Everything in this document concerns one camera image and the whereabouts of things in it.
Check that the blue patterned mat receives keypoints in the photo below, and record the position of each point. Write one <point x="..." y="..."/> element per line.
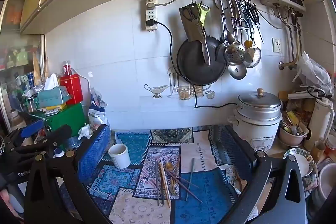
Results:
<point x="199" y="203"/>

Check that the white rice cooker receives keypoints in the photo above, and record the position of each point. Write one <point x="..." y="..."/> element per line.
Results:
<point x="258" y="119"/>

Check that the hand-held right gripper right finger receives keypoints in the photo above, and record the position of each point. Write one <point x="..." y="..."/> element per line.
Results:
<point x="233" y="145"/>

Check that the dark grey chopstick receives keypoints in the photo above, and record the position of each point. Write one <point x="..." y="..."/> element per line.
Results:
<point x="162" y="187"/>

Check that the clear plastic bag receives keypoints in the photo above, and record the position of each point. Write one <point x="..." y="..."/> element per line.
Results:
<point x="313" y="73"/>

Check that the black wok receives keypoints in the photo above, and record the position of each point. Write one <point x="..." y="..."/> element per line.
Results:
<point x="194" y="66"/>

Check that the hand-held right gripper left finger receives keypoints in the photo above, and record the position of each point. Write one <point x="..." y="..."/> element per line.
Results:
<point x="94" y="150"/>

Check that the black kitchen shears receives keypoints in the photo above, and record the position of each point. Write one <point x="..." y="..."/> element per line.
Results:
<point x="250" y="11"/>

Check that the person's left forearm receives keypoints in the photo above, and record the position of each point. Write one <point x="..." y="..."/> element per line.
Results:
<point x="10" y="203"/>

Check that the pink bowl with utensils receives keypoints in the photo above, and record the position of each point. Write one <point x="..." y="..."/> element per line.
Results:
<point x="291" y="137"/>

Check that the white bottle with blue cap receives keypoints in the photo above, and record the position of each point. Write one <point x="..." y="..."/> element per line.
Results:
<point x="59" y="153"/>

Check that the steel cleaver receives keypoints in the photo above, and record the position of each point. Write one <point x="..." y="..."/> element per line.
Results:
<point x="190" y="29"/>

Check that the grey metal chopstick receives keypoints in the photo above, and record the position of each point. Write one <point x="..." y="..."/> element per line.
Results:
<point x="190" y="176"/>

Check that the white wall socket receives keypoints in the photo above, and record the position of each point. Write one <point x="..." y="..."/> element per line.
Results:
<point x="277" y="45"/>

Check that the patterned plate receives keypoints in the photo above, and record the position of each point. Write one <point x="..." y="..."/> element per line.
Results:
<point x="302" y="163"/>

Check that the mesh strainer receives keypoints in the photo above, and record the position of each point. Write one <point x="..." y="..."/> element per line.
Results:
<point x="253" y="57"/>

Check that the metal slotted skimmer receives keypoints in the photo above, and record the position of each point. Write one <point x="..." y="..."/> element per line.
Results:
<point x="235" y="54"/>

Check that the yellow box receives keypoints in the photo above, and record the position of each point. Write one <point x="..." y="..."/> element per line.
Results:
<point x="53" y="109"/>

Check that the white ceramic cup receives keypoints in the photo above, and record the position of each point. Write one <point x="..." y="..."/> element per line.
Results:
<point x="119" y="157"/>

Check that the green peeler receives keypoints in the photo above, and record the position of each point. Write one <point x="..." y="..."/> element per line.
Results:
<point x="203" y="14"/>

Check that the brown chopstick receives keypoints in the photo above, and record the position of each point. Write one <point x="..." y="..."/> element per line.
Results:
<point x="177" y="171"/>
<point x="183" y="179"/>
<point x="183" y="185"/>

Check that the red tin box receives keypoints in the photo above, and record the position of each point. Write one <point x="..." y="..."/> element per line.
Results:
<point x="72" y="88"/>

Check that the light wooden chopstick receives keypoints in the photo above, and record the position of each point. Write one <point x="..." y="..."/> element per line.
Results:
<point x="164" y="179"/>
<point x="165" y="187"/>

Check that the red and white bottle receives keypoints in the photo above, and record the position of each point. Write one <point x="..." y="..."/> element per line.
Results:
<point x="67" y="69"/>

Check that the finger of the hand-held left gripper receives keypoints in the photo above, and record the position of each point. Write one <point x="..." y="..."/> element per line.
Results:
<point x="31" y="128"/>
<point x="57" y="136"/>

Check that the green cutting board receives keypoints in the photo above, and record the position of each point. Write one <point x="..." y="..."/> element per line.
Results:
<point x="68" y="119"/>

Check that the white and blue flour bag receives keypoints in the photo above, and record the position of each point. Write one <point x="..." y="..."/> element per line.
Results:
<point x="97" y="111"/>

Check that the metal masher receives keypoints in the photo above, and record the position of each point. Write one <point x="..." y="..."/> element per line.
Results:
<point x="241" y="23"/>

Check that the gold spoon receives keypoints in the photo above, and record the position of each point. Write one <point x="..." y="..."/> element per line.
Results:
<point x="168" y="165"/>

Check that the black scissors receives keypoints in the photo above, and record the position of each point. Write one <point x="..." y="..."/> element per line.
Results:
<point x="189" y="14"/>

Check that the beige water pipes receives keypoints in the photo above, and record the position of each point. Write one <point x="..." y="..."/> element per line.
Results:
<point x="292" y="40"/>

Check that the shiny metal ladle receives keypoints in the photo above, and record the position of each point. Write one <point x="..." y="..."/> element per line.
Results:
<point x="237" y="71"/>

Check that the dark metal ladle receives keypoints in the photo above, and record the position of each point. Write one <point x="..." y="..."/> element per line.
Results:
<point x="221" y="53"/>

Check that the glass door cabinet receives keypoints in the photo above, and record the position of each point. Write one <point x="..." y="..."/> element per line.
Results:
<point x="18" y="69"/>

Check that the white pot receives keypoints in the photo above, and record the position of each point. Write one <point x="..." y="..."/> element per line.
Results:
<point x="328" y="182"/>

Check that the white thermos jug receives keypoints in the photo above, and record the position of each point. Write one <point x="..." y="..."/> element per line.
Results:
<point x="320" y="119"/>

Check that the teal tissue box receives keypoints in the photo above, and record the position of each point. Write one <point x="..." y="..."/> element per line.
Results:
<point x="52" y="98"/>

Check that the crumpled white tissue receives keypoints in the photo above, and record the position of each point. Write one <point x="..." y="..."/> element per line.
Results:
<point x="84" y="130"/>

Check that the white power strip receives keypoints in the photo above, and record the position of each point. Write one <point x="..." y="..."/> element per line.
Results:
<point x="151" y="12"/>

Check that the brown wooden utensil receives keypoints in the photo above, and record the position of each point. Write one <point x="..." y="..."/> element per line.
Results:
<point x="238" y="180"/>

